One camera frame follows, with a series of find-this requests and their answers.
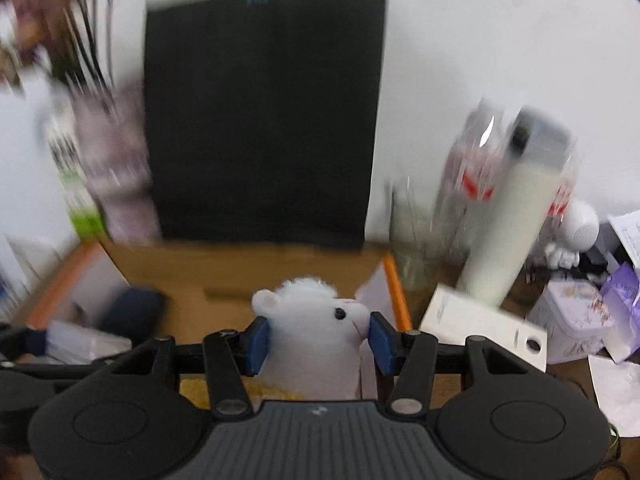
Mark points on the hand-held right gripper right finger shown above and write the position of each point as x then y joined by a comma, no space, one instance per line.
380,346

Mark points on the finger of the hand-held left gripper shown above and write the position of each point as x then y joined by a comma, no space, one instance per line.
30,367

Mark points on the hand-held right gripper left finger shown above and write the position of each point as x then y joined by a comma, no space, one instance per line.
257,346

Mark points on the white plush alpaca toy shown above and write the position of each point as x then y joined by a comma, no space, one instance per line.
312,335

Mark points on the brown cardboard box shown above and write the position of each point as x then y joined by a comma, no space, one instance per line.
200,272

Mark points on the wooden desktop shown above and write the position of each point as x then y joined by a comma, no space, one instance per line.
570,385

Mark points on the yellow white plush toy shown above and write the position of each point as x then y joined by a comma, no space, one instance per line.
280,390

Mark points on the white packet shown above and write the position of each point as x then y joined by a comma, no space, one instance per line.
85,342

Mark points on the white rectangular box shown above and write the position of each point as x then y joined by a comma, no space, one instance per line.
475,325

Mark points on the clear glass cup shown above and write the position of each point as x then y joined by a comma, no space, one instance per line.
420,255

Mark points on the navy pouch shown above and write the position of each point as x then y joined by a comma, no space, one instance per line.
135,312

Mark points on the white bottle grey cap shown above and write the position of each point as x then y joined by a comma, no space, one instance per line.
505,230

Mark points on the lavender floral tin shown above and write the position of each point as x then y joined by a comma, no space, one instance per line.
570,320

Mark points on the clear red-printed plastic package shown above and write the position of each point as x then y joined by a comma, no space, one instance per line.
470,175

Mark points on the white green milk carton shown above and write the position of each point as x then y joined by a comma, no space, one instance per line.
70,170

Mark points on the grey marbled vase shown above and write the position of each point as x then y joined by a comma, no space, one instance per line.
117,170

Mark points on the black paper bag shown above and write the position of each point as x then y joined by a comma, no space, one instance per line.
265,120

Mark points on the white round figurine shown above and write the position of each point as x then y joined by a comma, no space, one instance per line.
580,225

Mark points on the white paper sheet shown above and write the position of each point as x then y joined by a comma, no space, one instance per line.
617,390

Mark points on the purple plastic packet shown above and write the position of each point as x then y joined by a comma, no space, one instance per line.
622,305

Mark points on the white printed paper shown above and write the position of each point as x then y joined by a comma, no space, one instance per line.
627,235

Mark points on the dried pink flowers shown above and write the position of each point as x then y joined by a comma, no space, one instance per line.
55,30

